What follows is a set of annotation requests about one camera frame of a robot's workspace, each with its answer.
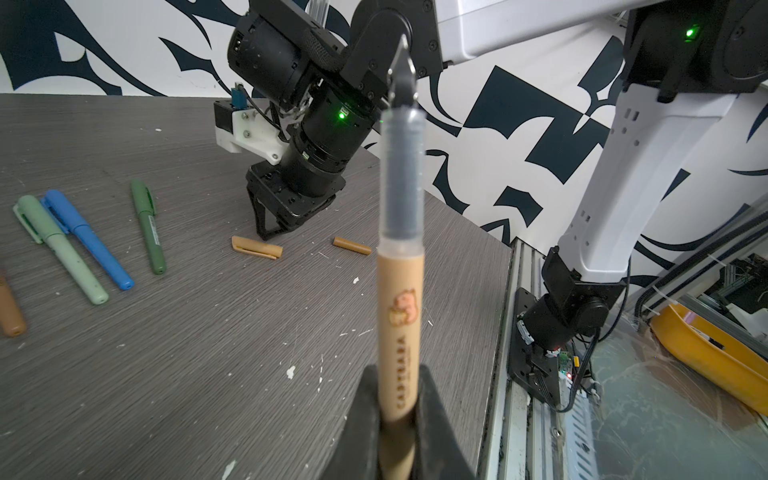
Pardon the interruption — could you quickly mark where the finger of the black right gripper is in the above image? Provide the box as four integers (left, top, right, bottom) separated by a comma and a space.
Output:
248, 183, 294, 241

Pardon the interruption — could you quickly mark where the brown pen cap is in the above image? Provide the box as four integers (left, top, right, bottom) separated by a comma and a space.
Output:
332, 237, 372, 256

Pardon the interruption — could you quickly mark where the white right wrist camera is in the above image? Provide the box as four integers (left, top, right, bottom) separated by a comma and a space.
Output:
214, 83, 288, 166

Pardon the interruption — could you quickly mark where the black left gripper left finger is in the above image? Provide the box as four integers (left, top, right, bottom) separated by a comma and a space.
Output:
320, 365, 380, 480

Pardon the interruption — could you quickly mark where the dark green pen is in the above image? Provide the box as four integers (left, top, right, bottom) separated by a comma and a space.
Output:
130, 179, 167, 275

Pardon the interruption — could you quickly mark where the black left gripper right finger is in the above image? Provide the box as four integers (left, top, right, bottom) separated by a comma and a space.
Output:
415, 365, 476, 480

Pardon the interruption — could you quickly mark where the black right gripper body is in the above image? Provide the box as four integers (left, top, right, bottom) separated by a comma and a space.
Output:
246, 107, 381, 231

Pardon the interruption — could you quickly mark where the tan pen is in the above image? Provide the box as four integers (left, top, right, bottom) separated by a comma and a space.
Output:
377, 38, 426, 479

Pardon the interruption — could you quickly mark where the yellow bowl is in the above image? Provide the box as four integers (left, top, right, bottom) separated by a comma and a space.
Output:
650, 304, 767, 416

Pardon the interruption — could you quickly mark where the light green pen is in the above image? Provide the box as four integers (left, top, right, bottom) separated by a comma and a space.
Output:
12, 195, 109, 305

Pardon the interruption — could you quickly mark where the tan pen cap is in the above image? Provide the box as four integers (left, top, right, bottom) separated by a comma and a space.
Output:
231, 236, 283, 260

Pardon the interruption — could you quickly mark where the brown pen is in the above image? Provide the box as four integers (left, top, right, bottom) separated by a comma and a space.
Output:
0, 277, 27, 338

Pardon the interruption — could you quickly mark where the blue pen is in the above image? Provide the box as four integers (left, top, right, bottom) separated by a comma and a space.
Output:
41, 190, 134, 291

